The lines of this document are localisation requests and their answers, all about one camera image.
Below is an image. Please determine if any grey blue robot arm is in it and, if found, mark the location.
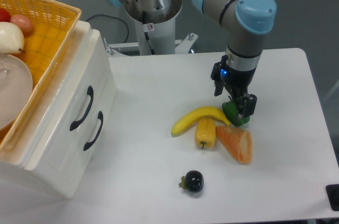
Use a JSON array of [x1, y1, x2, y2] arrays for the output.
[[106, 0, 277, 126]]

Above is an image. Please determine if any white pear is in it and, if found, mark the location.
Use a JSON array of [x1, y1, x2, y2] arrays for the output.
[[1, 22, 24, 54]]

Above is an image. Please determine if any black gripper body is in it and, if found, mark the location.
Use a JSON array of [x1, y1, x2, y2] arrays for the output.
[[219, 63, 255, 104]]

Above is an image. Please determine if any white plate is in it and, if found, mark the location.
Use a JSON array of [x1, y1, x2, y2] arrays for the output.
[[1, 54, 33, 129]]

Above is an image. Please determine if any yellow bell pepper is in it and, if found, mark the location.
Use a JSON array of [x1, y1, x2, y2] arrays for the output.
[[194, 118, 216, 149]]

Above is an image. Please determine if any black cable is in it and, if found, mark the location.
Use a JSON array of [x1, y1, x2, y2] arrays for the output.
[[85, 14, 130, 43]]

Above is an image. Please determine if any white metal base frame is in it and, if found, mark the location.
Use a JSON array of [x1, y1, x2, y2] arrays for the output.
[[103, 33, 198, 57]]

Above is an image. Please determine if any dark purple mangosteen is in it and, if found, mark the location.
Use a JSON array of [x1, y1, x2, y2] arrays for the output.
[[179, 170, 204, 193]]

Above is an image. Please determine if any green bell pepper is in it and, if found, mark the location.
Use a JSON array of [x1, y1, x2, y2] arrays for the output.
[[222, 96, 250, 127]]

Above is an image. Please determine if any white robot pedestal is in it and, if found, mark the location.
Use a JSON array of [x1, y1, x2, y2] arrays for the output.
[[125, 0, 182, 42]]

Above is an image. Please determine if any red tomato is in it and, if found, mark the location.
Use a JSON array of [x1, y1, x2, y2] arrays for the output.
[[0, 8, 11, 22]]

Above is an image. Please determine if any white drawer cabinet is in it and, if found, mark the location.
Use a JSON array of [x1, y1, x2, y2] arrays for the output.
[[1, 21, 117, 198]]

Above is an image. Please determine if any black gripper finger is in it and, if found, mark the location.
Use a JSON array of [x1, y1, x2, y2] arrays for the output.
[[234, 93, 257, 125], [210, 55, 228, 96]]

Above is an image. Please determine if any yellow banana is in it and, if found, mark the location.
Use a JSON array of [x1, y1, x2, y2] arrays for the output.
[[171, 106, 231, 137]]

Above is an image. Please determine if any black corner object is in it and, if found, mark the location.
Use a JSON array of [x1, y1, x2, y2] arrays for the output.
[[325, 184, 339, 211]]

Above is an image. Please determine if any orange woven basket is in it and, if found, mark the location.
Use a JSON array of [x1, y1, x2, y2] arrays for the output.
[[1, 0, 82, 148]]

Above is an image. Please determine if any white drawer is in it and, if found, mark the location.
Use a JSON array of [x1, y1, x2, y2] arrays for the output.
[[25, 30, 116, 174], [36, 74, 117, 198]]

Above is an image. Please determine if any orange bread slice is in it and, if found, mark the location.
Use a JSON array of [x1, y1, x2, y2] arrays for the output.
[[216, 126, 253, 165]]

